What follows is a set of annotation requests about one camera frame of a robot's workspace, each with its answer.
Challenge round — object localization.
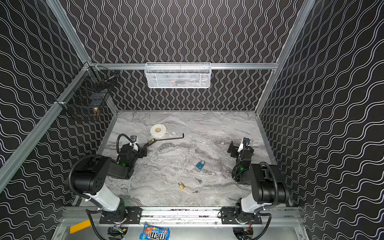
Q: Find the black hex key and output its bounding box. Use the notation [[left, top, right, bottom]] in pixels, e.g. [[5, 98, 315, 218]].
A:
[[156, 134, 185, 141]]

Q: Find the blue padlock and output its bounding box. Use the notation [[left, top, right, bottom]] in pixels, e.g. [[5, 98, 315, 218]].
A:
[[196, 160, 206, 171]]

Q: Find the brass padlock in basket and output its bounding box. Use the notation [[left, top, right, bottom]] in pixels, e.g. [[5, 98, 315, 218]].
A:
[[93, 108, 100, 118]]

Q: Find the brass padlock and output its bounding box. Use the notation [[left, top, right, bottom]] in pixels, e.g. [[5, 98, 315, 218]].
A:
[[178, 182, 185, 190], [93, 108, 100, 118]]

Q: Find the white tape roll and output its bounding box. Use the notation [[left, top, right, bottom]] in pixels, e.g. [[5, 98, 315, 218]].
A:
[[150, 124, 167, 139]]

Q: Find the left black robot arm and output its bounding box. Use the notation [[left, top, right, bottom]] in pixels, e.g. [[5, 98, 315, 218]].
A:
[[67, 134, 152, 224]]

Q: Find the black wire wall basket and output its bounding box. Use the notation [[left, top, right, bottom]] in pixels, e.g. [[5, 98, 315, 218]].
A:
[[58, 66, 118, 122]]

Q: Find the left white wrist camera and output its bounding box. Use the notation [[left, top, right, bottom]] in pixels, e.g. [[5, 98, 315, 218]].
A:
[[130, 136, 141, 153]]

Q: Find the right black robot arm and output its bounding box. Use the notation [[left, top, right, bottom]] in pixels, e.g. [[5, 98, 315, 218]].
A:
[[222, 138, 289, 224]]

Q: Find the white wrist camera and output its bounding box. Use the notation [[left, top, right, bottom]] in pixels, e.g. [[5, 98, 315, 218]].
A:
[[238, 138, 251, 153], [130, 136, 141, 153]]

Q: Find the white mesh wall basket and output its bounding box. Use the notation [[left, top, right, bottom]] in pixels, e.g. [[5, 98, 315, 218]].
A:
[[145, 62, 212, 89]]

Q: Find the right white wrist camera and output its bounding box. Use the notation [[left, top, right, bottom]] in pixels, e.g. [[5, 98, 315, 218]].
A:
[[238, 138, 251, 153]]

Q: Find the blue candy bag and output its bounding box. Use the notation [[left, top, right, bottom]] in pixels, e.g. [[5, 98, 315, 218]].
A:
[[140, 223, 170, 240]]

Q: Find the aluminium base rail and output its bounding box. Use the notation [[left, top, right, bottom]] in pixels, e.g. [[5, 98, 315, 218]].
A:
[[98, 205, 301, 226]]

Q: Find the yellow block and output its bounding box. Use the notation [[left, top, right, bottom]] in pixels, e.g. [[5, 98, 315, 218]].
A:
[[70, 220, 92, 234]]

